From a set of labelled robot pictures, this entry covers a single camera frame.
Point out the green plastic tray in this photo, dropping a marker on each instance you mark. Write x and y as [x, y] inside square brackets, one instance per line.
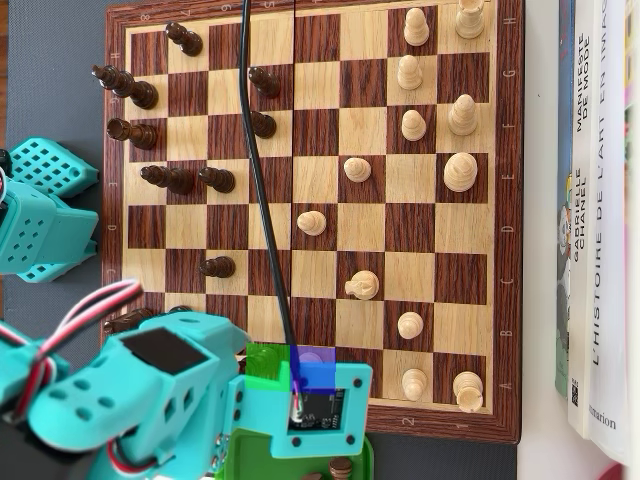
[250, 457]

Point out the light wooden pawn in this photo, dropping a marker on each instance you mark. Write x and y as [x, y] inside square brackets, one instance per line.
[410, 73]
[410, 325]
[416, 29]
[311, 223]
[357, 170]
[414, 384]
[413, 126]

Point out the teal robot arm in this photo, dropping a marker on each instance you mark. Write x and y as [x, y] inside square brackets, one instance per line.
[30, 235]

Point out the dark wooden rook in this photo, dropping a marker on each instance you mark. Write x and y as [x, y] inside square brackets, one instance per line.
[134, 133]

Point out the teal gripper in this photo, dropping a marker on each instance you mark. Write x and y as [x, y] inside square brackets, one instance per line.
[248, 447]

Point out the dark wooden queen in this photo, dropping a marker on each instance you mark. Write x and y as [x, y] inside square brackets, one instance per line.
[170, 179]

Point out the light wooden bishop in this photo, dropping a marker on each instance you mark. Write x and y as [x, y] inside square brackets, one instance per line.
[462, 116]

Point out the light wooden king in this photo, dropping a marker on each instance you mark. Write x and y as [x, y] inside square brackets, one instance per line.
[460, 171]

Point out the light wooden rook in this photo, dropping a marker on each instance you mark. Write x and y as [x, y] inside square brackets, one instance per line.
[468, 391]
[470, 20]

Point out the white Gabrielle Chanel book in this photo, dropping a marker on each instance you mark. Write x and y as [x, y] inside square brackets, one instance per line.
[580, 200]

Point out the light wooden knight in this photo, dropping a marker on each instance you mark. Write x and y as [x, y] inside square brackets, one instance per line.
[364, 285]

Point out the teal wrist camera housing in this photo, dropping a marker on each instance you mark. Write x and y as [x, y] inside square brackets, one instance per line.
[355, 415]

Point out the dark wooden bishop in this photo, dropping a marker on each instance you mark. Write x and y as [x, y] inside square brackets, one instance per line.
[122, 324]

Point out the blue illustrated book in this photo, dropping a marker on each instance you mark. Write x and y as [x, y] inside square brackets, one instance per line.
[562, 250]

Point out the wooden folding chessboard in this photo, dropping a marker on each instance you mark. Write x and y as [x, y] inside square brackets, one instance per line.
[360, 230]

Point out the white book with coloured marks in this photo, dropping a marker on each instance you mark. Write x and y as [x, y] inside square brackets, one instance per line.
[634, 200]

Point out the dark wooden chess piece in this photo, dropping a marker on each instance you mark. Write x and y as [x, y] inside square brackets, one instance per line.
[340, 469]
[315, 476]

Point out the red object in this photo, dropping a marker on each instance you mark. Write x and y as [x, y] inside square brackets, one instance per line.
[620, 472]

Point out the dark grey table mat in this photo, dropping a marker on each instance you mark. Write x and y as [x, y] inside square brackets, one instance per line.
[50, 75]

